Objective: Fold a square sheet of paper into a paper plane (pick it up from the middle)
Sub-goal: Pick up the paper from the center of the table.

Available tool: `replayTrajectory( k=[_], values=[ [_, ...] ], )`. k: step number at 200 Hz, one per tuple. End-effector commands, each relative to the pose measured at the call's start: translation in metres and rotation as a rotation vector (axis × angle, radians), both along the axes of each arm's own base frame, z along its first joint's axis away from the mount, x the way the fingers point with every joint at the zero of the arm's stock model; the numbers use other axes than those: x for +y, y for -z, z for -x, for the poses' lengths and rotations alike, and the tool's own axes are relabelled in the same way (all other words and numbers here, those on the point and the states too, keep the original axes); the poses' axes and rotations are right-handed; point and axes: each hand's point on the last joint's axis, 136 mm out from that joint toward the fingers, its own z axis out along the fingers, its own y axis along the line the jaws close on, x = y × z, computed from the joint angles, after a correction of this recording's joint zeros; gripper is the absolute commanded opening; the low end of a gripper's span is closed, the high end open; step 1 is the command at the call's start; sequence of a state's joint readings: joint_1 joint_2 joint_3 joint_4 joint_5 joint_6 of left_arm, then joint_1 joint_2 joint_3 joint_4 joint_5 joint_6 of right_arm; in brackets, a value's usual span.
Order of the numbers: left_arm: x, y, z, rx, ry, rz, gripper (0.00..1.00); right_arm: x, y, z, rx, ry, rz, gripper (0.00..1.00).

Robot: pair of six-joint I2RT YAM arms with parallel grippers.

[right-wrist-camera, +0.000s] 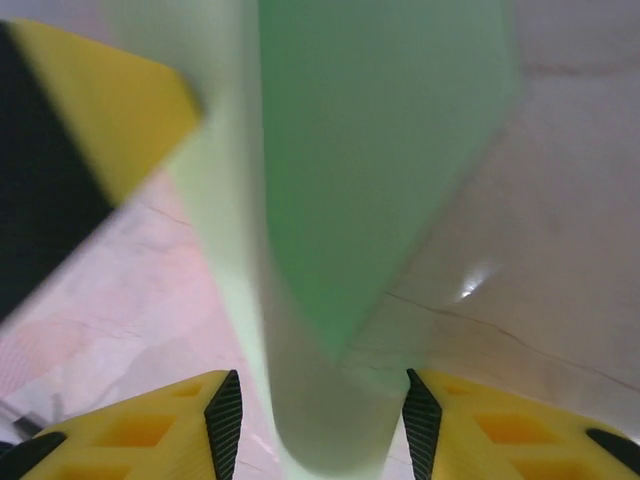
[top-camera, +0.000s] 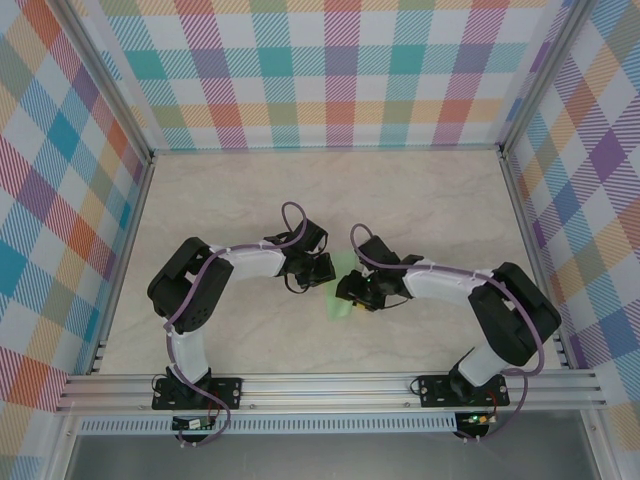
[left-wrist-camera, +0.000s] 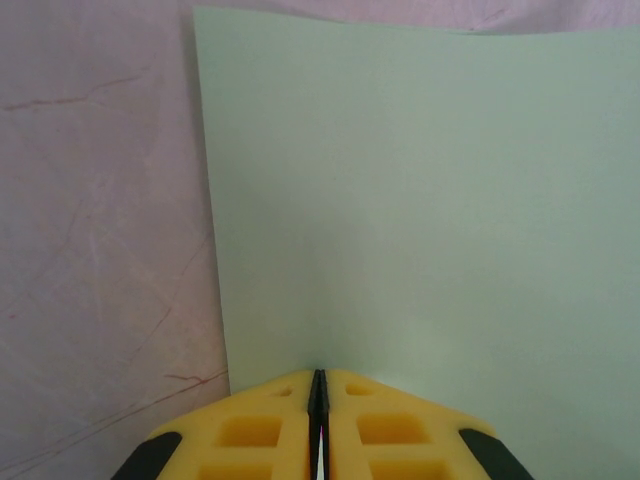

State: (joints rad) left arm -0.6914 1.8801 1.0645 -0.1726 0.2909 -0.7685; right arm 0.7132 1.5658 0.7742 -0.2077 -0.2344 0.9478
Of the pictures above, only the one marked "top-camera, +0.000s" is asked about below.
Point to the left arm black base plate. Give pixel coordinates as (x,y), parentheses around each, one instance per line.
(227,390)

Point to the wide aluminium mounting rail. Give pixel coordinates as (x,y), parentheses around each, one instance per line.
(325,392)

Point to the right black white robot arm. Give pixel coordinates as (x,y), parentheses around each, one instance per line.
(520,320)

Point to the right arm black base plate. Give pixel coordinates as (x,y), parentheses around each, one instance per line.
(430,392)

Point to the grey metal panel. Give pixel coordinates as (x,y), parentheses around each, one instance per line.
(325,457)

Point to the aluminium frame post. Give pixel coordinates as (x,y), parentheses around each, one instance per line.
(100,75)
(545,75)

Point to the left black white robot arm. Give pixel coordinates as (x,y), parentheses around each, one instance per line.
(190,285)

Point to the green paper sheet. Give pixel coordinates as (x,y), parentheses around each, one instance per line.
(336,307)

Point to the aluminium table edge rail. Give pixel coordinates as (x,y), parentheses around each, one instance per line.
(530,240)
(132,235)

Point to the thin aluminium table edge strip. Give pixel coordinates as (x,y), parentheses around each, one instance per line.
(325,148)

